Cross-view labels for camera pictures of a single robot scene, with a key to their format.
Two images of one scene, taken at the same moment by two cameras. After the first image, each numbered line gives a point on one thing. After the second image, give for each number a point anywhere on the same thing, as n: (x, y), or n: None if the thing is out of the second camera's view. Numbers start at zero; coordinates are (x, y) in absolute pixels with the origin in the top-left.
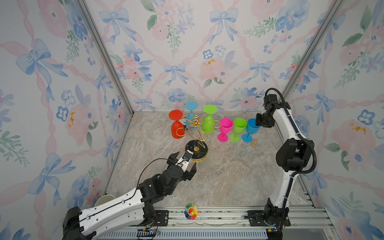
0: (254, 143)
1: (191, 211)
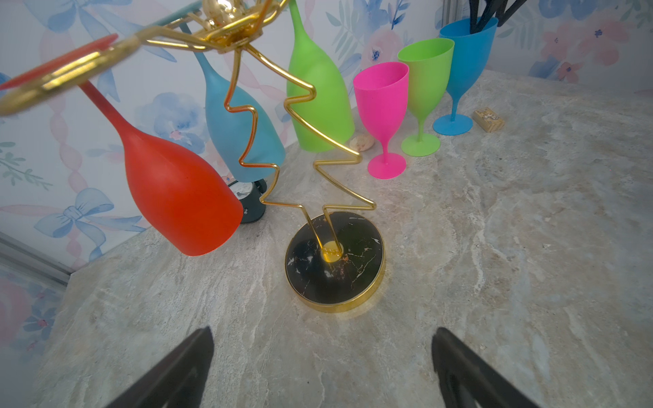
0: (487, 120)
1: None
